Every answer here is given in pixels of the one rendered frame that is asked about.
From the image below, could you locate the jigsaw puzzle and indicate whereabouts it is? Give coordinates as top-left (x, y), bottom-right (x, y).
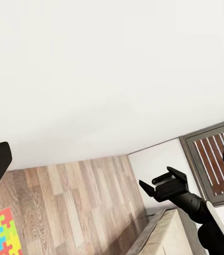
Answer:
top-left (0, 207), bottom-right (22, 255)

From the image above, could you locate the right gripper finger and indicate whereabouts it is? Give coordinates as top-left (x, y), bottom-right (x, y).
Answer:
top-left (139, 180), bottom-right (161, 199)
top-left (167, 166), bottom-right (188, 185)

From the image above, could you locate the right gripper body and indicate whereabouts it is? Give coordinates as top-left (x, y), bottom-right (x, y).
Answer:
top-left (155, 181), bottom-right (193, 209)

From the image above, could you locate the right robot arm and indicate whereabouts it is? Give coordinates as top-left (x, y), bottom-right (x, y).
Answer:
top-left (139, 166), bottom-right (224, 255)

